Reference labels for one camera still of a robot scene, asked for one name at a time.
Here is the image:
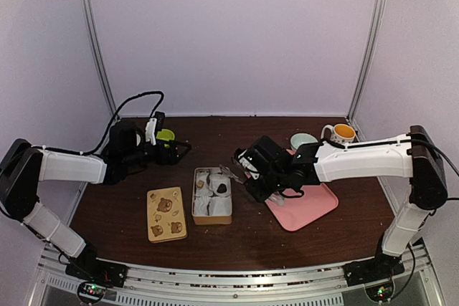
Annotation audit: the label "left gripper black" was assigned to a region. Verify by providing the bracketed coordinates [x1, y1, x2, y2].
[123, 138, 191, 169]

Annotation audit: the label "clear plastic tongs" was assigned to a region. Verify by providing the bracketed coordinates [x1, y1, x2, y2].
[219, 164, 285, 206]

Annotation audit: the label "bear print tin lid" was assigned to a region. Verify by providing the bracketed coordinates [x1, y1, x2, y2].
[146, 187, 187, 244]

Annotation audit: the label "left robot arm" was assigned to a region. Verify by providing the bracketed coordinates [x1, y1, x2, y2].
[1, 119, 191, 280]

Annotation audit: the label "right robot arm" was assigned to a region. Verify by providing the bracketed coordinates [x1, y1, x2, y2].
[233, 125, 448, 279]

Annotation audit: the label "lime green bowl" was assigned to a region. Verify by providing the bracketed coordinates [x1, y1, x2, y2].
[156, 128, 176, 148]

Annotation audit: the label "light blue striped bowl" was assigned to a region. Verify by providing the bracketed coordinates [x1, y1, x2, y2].
[290, 133, 318, 150]

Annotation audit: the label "pink plastic tray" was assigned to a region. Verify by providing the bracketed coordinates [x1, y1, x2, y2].
[265, 148, 340, 231]

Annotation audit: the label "rectangular tin box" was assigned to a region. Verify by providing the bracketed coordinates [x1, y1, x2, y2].
[191, 167, 232, 226]

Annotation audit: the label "floral white mug yellow inside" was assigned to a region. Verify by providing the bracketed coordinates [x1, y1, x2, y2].
[321, 123, 356, 144]

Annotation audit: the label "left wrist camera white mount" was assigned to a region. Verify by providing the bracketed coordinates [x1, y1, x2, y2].
[145, 111, 166, 146]

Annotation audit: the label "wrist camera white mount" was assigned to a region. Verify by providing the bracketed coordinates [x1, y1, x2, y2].
[233, 148, 260, 179]
[145, 111, 166, 146]

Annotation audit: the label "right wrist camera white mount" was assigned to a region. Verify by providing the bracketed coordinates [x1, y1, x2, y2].
[233, 148, 260, 179]

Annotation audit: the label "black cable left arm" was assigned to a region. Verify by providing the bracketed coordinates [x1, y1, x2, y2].
[78, 90, 165, 158]

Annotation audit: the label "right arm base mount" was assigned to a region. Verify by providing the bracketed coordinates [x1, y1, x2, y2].
[343, 238, 405, 287]

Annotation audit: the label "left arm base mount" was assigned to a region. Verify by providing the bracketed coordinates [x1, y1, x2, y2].
[65, 243, 128, 288]

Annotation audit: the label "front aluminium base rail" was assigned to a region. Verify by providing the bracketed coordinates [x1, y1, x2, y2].
[26, 244, 446, 305]

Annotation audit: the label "aluminium frame post left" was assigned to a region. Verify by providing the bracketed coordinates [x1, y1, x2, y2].
[81, 0, 116, 115]

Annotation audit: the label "aluminium frame rail right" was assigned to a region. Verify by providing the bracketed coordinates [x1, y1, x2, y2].
[347, 0, 387, 122]

